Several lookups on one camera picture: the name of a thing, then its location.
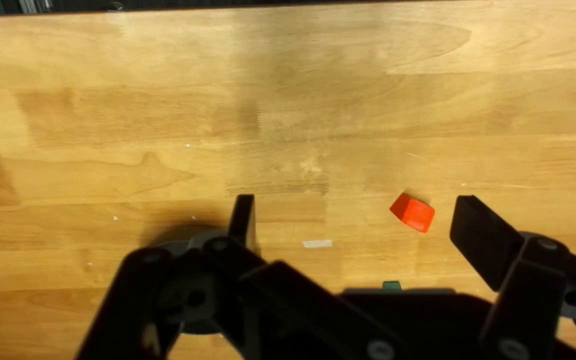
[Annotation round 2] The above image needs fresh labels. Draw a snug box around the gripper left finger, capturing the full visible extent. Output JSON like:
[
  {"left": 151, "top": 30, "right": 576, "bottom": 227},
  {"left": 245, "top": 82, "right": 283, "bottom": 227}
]
[{"left": 74, "top": 194, "right": 410, "bottom": 360}]

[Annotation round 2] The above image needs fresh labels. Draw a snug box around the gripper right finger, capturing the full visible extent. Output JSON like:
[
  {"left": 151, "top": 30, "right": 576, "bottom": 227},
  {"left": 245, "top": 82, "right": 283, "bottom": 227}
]
[{"left": 449, "top": 195, "right": 576, "bottom": 360}]

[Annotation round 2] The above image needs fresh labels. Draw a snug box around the orange block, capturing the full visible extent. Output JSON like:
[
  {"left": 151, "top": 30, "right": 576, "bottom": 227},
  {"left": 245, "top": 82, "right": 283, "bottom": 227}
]
[{"left": 389, "top": 192, "right": 437, "bottom": 235}]

